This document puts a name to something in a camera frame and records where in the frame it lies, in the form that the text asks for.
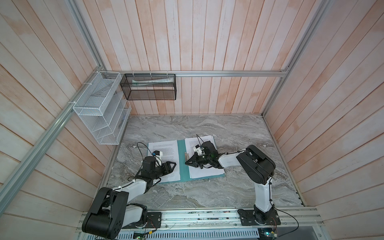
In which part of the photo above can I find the green file folder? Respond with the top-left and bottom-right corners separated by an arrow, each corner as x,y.
170,139 -> 225,183

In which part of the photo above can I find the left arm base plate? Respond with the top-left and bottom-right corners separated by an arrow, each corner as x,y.
123,212 -> 162,230

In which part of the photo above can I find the horizontal aluminium frame bar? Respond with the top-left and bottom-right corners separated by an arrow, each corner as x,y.
107,70 -> 288,77

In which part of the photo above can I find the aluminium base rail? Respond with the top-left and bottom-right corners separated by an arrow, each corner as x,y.
75,206 -> 325,233

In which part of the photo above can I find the white wire mesh shelf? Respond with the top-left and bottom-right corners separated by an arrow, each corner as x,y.
73,72 -> 132,145

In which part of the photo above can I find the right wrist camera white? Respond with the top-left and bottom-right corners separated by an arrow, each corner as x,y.
193,145 -> 204,156

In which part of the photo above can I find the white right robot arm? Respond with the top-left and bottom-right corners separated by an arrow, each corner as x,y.
185,141 -> 281,226

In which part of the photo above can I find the printed paper sheet dense text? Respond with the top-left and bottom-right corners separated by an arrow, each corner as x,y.
149,140 -> 181,184

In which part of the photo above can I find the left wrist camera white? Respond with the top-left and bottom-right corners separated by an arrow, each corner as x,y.
152,151 -> 163,161

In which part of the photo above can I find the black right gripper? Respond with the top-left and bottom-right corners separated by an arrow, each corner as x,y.
185,151 -> 212,169

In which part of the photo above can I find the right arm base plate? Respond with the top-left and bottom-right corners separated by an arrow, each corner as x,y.
238,208 -> 281,226

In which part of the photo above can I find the black mesh basket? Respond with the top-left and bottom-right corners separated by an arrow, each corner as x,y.
120,73 -> 177,101

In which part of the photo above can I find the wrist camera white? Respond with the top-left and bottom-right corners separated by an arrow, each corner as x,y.
193,145 -> 204,156
152,151 -> 163,161

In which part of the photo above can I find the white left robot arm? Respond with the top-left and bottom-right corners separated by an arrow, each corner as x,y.
82,155 -> 177,240

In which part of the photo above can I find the left aluminium frame bar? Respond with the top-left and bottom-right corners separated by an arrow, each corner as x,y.
1,66 -> 105,215

